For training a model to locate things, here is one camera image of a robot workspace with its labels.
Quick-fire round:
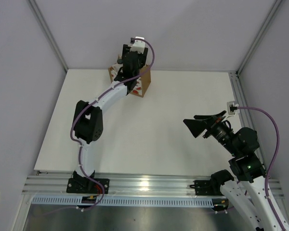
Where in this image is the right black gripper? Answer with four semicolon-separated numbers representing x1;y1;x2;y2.
183;110;239;156

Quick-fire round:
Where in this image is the watermelon print canvas bag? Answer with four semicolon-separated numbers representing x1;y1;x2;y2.
108;59;151;99

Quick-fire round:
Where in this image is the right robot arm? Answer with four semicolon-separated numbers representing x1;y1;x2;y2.
183;111;289;231

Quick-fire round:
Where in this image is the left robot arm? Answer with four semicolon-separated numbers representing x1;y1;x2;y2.
70;37;148;193

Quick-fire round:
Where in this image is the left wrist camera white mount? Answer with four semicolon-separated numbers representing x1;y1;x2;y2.
130;37;145;54

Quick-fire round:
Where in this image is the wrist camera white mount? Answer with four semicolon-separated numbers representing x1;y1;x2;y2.
224;101;239;119
130;37;145;54

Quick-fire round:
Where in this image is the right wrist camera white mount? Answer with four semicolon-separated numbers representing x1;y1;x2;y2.
224;101;239;119

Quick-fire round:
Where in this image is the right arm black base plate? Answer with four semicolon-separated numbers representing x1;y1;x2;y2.
189;180;222;196

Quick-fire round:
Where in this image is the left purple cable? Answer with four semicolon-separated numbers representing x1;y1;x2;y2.
42;36;156;215

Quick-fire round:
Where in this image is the left aluminium frame post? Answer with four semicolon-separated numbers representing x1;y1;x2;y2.
26;0;68;73

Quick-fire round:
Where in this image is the aluminium frame post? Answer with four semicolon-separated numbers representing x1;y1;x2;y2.
236;0;286;77
26;0;68;73

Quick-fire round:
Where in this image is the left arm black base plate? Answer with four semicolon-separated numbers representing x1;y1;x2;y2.
66;171;110;194

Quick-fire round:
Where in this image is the right aluminium frame post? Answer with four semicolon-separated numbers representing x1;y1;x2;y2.
236;0;286;77

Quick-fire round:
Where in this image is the white slotted cable duct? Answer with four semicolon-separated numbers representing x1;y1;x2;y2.
31;195;214;208

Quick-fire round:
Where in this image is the aluminium mounting rail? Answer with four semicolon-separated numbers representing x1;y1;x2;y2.
23;171;285;199

